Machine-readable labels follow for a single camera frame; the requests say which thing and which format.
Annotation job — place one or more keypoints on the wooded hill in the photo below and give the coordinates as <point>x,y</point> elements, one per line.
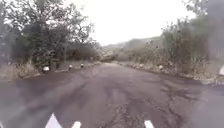
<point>133,45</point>

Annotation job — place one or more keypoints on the dry grass verge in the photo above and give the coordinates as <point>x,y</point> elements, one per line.
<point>18,71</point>

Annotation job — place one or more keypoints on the robot's own part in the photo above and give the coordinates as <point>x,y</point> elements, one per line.
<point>76,125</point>
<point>148,124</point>

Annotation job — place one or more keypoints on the row of roadside marker stones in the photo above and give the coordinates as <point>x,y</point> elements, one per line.
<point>46,69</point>

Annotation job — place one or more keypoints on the dark grey asphalt road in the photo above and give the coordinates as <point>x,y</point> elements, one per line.
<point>110,90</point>

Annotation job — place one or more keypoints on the dense trees and bushes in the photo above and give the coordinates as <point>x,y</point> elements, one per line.
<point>40,36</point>

